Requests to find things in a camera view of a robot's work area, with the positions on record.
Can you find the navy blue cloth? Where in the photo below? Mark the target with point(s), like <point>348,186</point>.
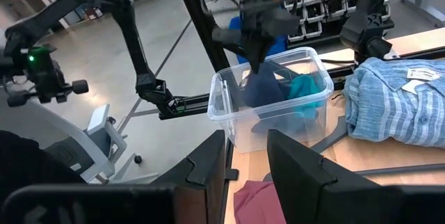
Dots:
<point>264,88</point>

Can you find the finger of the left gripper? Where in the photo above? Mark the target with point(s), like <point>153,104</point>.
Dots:
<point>253,55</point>
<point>265,50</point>

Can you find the teal blue cloth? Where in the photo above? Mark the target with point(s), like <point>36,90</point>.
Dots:
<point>278,125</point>

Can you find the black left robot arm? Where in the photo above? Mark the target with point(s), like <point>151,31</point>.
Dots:
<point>368,32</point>

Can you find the blue chair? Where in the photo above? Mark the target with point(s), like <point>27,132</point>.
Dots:
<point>278,48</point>

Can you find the grey furniture foot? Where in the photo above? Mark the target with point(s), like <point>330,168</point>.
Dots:
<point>422,8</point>

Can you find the clear plastic container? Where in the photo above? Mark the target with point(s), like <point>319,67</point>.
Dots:
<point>226,112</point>

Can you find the white parts bin rack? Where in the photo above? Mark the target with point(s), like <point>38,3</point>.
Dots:
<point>314,10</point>

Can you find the blue striped shirt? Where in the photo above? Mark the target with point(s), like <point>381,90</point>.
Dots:
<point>389,112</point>

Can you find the maroon cloth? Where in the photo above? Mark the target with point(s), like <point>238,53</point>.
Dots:
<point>257,205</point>

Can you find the short grey flat bar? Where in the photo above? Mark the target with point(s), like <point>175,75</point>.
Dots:
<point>330,135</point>

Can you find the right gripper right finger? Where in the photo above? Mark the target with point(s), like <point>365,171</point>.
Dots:
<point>313,192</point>

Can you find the small bright teal cloth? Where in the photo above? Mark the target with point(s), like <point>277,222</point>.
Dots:
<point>304,88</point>

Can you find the long grey metal bar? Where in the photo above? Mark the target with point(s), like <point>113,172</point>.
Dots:
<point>400,170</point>

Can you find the grey office chair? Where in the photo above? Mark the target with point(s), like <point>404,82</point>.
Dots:
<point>101,137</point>

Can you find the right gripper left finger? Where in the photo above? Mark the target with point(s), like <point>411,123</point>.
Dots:
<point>205,182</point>

